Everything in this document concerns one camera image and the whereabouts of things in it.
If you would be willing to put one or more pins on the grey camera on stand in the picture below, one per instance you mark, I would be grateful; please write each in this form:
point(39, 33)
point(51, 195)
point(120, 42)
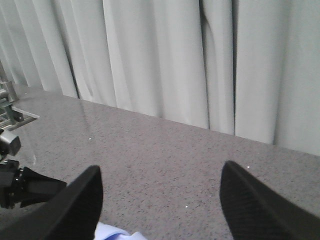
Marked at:
point(10, 144)

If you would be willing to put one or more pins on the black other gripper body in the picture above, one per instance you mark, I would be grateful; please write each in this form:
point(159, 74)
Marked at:
point(10, 184)

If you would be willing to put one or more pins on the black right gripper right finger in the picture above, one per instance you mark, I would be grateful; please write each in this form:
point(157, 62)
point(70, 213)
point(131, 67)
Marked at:
point(253, 211)

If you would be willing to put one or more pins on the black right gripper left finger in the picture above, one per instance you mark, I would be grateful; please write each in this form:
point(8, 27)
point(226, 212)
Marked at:
point(73, 214)

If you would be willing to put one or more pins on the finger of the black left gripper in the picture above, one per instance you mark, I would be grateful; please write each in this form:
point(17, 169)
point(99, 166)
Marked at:
point(37, 188)

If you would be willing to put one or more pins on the light blue slipper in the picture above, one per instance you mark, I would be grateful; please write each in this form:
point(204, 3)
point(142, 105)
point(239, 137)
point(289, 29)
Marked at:
point(109, 232)

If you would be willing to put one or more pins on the pale green curtain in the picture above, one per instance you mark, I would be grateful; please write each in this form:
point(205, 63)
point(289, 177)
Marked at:
point(249, 68)

